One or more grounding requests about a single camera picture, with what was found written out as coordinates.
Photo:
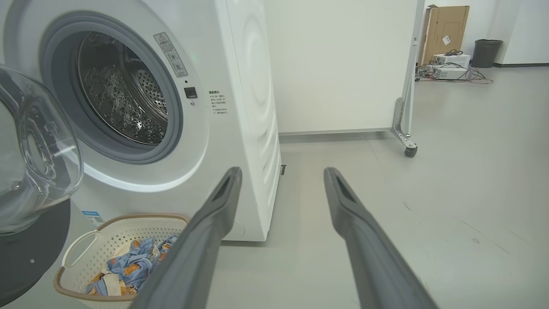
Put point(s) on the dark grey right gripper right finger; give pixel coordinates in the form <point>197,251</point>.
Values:
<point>373,253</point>

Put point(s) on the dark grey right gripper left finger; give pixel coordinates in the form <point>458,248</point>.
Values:
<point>193,249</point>

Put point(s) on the blue cartoon print garment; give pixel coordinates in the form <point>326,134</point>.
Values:
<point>137,257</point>

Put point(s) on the blue cartoon garment cream trim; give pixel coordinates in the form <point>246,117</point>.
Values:
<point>112,281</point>

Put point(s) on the dark round glass washer door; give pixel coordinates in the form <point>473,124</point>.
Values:
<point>38,150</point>

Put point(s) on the white front-load washing machine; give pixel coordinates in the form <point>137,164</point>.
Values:
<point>231,128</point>

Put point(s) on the grey warning label sticker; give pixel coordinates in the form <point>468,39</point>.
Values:
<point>170,55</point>

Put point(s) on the cream perforated basket brown rim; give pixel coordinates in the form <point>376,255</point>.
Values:
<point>116,231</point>

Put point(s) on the blue energy label sticker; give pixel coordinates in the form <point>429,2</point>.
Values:
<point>93,218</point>

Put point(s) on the metal partition leg with caster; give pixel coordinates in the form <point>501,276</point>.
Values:
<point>402,128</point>

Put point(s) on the white partition board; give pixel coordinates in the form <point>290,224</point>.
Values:
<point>339,64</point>

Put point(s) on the white flat equipment box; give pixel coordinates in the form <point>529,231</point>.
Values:
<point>450,73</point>

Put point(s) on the white perforated equipment box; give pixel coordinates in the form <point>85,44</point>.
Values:
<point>452,59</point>

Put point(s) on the black trash bin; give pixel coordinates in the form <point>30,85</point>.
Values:
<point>486,53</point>

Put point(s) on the brown cardboard box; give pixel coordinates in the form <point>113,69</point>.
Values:
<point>446,30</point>

